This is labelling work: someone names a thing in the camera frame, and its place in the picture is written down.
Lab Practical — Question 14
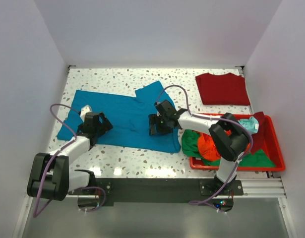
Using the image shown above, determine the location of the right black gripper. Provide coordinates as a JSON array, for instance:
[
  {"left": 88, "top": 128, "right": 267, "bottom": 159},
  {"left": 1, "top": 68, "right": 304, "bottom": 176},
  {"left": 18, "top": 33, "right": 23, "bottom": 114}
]
[{"left": 149, "top": 114, "right": 173, "bottom": 137}]

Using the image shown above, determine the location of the blue t shirt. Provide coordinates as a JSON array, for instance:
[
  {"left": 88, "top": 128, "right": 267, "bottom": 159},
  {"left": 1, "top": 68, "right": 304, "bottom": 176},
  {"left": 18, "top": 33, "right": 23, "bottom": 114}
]
[{"left": 64, "top": 81, "right": 181, "bottom": 153}]

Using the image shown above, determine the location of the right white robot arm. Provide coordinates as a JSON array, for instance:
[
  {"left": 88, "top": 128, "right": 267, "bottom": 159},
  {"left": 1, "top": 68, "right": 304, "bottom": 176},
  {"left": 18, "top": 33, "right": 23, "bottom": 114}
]
[{"left": 148, "top": 100, "right": 253, "bottom": 195}]

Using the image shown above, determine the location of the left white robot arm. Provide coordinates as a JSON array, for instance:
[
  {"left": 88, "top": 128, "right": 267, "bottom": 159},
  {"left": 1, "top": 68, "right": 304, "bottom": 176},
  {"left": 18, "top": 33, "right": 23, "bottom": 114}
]
[{"left": 27, "top": 112, "right": 113, "bottom": 201}]

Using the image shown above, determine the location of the orange t shirt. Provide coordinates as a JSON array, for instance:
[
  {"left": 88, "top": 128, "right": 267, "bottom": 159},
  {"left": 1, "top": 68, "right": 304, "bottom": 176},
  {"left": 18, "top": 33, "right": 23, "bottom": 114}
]
[{"left": 197, "top": 133, "right": 221, "bottom": 162}]

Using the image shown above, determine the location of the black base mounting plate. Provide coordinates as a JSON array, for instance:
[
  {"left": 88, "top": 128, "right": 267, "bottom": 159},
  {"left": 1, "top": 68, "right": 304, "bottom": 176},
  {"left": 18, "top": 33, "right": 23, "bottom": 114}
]
[{"left": 67, "top": 177, "right": 243, "bottom": 208}]

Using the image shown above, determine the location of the folded dark red t shirt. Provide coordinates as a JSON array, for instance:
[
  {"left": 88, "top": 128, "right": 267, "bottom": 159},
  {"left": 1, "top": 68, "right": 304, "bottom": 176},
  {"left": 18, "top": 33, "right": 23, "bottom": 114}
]
[{"left": 195, "top": 73, "right": 250, "bottom": 106}]

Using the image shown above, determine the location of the light teal t shirt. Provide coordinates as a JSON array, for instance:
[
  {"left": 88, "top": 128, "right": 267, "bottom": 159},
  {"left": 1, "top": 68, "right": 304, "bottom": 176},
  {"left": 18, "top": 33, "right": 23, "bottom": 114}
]
[{"left": 238, "top": 116, "right": 259, "bottom": 134}]

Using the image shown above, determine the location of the dark red crumpled shirt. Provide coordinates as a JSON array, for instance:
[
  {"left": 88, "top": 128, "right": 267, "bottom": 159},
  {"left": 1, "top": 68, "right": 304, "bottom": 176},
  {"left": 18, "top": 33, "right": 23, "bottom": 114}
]
[{"left": 250, "top": 112, "right": 265, "bottom": 154}]

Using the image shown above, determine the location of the green t shirt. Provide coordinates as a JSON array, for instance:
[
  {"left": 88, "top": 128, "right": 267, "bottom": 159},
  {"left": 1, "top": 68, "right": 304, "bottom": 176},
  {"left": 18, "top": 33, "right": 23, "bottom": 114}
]
[{"left": 182, "top": 130, "right": 276, "bottom": 168}]

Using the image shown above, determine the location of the red plastic bin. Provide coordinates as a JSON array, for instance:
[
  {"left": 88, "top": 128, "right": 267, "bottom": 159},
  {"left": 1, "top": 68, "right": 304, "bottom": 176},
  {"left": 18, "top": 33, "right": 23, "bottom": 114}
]
[{"left": 189, "top": 115, "right": 285, "bottom": 172}]

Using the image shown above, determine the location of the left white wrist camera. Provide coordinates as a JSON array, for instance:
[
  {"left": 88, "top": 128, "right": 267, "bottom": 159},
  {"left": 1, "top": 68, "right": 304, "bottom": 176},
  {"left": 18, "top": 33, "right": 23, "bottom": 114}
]
[{"left": 80, "top": 105, "right": 92, "bottom": 120}]

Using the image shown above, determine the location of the aluminium frame rail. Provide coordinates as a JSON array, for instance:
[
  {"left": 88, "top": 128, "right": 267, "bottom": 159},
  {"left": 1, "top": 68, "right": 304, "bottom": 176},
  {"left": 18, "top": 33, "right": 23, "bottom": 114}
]
[{"left": 241, "top": 178, "right": 287, "bottom": 198}]

